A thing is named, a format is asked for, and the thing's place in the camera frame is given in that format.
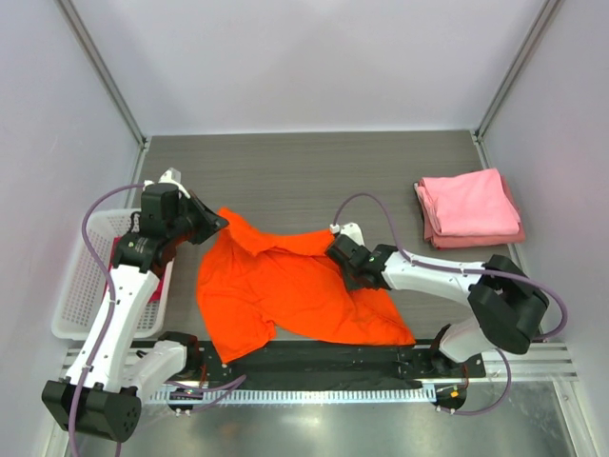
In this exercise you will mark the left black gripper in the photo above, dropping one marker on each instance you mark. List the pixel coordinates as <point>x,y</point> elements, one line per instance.
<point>210,222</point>

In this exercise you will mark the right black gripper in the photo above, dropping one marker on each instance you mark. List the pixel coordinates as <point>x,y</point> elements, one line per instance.
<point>351,284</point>

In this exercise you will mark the orange t shirt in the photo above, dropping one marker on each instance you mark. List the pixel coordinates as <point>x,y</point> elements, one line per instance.
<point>250,283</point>

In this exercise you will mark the salmon pink shirt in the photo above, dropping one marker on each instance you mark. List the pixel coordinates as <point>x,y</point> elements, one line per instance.
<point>443,242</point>

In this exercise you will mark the light pink shirt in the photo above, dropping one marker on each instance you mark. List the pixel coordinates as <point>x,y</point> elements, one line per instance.
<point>471,204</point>

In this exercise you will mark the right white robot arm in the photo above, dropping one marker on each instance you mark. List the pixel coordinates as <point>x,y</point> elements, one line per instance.
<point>506,309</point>

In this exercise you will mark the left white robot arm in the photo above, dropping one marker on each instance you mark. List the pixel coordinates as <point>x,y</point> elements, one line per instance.
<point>100,396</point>

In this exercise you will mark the magenta t shirt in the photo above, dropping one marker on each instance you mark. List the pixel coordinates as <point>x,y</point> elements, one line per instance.
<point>156,295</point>

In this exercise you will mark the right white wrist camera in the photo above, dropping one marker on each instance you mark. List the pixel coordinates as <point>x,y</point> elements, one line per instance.
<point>349,232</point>

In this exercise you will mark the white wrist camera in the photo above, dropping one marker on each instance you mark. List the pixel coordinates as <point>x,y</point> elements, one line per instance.
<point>349,232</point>
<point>171,176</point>

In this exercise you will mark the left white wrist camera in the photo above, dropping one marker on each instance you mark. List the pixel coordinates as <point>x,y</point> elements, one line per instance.
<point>171,176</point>

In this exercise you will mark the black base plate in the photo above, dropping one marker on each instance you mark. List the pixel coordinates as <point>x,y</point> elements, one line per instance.
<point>299,365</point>

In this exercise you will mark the slotted cable duct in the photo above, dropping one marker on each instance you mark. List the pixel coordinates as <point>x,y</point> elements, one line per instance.
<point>167,396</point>

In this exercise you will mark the left aluminium frame post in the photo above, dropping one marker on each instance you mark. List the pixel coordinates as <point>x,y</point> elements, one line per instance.
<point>94,56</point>

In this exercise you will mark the aluminium frame post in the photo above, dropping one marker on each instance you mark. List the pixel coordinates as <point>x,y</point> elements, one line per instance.
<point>525,52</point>
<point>94,56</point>

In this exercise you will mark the right aluminium frame post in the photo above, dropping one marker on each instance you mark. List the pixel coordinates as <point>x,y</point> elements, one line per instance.
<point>525,52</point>

